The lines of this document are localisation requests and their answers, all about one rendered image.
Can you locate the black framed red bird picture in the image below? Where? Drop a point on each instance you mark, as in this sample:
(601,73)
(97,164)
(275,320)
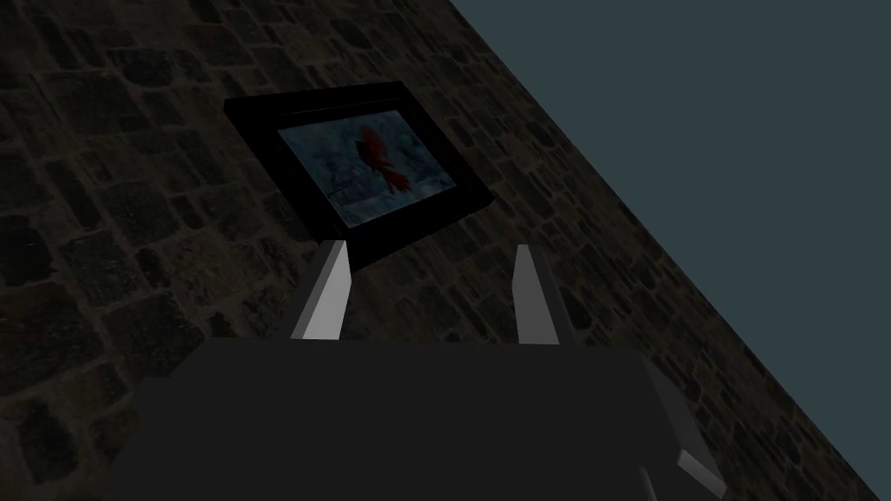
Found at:
(369,167)

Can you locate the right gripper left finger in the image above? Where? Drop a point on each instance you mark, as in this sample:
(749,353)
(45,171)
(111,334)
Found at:
(326,299)

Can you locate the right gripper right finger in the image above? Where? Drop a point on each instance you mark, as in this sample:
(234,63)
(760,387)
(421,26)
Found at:
(536,303)

